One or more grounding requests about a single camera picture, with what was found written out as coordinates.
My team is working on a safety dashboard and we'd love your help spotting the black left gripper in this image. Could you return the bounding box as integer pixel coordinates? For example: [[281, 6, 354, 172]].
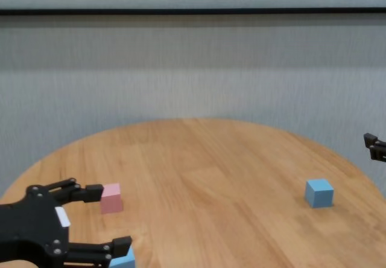
[[0, 177, 133, 268]]

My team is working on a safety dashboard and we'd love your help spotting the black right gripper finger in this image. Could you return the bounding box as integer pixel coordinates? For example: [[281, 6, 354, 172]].
[[363, 132, 386, 162]]

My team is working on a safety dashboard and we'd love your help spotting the blue building block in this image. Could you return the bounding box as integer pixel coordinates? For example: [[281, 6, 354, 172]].
[[305, 178, 335, 209], [108, 245, 136, 268]]

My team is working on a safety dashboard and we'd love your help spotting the pink building block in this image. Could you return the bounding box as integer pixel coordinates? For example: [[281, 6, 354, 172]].
[[100, 183, 124, 214]]

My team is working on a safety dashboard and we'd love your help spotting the black horizontal wall rail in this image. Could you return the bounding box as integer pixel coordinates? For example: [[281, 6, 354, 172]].
[[0, 7, 386, 17]]

